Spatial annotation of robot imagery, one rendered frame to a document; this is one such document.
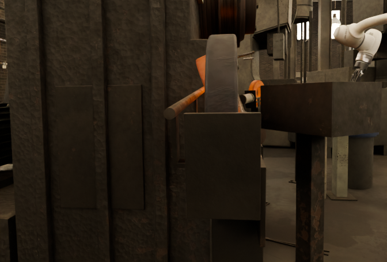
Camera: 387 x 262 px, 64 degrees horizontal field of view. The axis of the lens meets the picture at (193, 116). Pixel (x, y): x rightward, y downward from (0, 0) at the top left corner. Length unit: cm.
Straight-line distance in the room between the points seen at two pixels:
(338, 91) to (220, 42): 54
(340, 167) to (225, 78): 201
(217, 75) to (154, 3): 75
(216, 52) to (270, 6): 394
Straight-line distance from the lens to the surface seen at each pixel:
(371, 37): 223
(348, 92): 88
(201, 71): 71
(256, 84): 193
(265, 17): 424
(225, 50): 33
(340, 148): 226
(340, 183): 231
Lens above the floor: 69
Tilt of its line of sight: 4 degrees down
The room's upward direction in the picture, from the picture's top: 1 degrees counter-clockwise
